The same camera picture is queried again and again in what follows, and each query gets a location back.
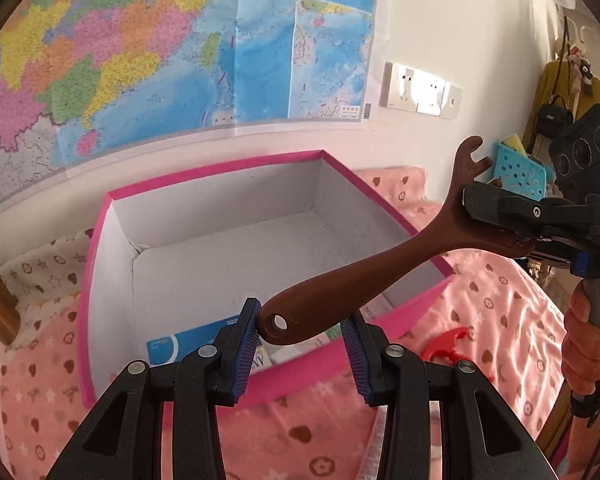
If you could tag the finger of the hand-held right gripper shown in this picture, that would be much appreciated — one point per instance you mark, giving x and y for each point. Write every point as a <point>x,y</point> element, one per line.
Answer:
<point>550,252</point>
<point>510,207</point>

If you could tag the pink printed blanket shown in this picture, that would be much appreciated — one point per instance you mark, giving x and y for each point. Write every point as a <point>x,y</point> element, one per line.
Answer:
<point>480,300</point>

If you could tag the yellow coat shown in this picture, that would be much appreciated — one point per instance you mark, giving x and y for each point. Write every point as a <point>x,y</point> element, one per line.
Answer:
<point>547,82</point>

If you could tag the colourful wall map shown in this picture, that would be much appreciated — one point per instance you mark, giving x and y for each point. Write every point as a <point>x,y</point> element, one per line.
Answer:
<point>130,60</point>

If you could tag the cream printed cloth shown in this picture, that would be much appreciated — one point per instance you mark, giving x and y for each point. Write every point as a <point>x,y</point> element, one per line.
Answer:
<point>45,265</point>

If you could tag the yellow sponge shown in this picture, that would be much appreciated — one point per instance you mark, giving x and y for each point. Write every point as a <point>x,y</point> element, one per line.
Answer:
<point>516,144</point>

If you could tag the blue card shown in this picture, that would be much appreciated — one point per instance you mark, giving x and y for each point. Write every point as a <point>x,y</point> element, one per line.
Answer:
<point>180,347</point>

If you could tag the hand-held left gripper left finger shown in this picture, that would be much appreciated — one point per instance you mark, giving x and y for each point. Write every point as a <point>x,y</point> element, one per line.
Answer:
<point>250,350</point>

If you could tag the person's right hand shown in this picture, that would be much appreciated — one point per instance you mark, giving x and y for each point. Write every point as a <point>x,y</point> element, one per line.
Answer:
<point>580,355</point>

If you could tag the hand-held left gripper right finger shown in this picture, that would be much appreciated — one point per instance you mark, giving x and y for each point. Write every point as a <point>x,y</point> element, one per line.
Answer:
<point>353,356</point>

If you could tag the red plastic toy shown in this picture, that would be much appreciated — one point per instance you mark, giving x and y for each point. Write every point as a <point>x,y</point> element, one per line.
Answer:
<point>447,345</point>

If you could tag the blue perforated plastic basket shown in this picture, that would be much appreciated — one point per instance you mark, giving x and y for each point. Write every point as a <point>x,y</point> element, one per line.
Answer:
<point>522,175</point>

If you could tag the white printed booklet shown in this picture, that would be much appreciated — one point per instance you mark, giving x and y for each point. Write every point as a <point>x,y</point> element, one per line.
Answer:
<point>290,355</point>

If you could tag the small plush toy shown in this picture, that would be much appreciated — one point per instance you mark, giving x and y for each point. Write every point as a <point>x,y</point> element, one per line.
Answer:
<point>582,72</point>

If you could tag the black handbag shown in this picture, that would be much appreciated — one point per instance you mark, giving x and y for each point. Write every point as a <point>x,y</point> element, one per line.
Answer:
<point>554,121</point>

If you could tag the pink cardboard box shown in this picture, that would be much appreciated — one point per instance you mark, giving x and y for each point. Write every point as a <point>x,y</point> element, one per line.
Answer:
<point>220,240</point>

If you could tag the white double wall socket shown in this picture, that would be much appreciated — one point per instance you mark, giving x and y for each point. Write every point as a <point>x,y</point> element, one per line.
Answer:
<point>410,85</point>

